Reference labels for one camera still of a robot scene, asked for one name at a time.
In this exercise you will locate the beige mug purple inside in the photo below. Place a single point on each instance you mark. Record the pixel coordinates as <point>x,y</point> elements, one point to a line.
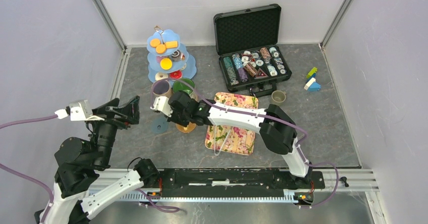
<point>161,88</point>

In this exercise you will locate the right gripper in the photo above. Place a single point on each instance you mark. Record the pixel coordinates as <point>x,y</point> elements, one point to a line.
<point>170,114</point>

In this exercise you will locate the floral rectangular tray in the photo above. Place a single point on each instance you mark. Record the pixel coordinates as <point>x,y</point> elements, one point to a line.
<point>244,139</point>

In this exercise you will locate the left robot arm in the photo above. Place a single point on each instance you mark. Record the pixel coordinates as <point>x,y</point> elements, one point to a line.
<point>80,161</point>

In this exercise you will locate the chocolate swirl cake roll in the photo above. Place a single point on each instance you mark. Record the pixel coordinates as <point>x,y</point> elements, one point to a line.
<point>177,56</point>

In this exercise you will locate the blue three-tier cake stand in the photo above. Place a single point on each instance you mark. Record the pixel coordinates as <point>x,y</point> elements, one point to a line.
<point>168,57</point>

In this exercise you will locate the round orange biscuit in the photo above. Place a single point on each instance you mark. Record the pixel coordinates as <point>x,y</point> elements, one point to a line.
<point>161,48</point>
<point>155,42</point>

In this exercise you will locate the small beige cup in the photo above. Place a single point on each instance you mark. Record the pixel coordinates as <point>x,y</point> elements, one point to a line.
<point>278,97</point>

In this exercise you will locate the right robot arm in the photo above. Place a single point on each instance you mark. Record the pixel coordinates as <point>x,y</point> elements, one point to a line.
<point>277,130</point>

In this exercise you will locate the green-inside floral mug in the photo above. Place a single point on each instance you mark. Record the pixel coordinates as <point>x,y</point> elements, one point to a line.
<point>186,85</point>

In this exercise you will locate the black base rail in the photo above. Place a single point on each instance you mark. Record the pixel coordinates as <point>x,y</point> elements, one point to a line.
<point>272,177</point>

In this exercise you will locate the square yellow biscuit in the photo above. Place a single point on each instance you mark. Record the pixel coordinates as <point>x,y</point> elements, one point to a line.
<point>171,44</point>

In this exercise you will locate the silver serving tongs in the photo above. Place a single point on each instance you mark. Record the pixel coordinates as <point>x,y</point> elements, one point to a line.
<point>223,140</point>

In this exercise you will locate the blue smiley coaster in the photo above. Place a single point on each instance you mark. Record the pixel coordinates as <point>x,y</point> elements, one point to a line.
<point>159,125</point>

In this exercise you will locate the white glazed donut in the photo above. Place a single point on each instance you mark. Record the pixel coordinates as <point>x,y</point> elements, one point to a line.
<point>161,76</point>

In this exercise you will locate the red glazed donut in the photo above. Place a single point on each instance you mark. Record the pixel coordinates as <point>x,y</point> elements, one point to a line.
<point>176,74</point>

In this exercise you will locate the colourful toy block stack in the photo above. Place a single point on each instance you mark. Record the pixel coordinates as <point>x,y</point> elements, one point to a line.
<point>311,83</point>

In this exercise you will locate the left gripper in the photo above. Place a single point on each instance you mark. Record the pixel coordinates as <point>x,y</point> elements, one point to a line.
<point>131,110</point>

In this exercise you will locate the black poker chip case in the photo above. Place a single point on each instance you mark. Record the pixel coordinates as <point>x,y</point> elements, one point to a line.
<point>249,57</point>

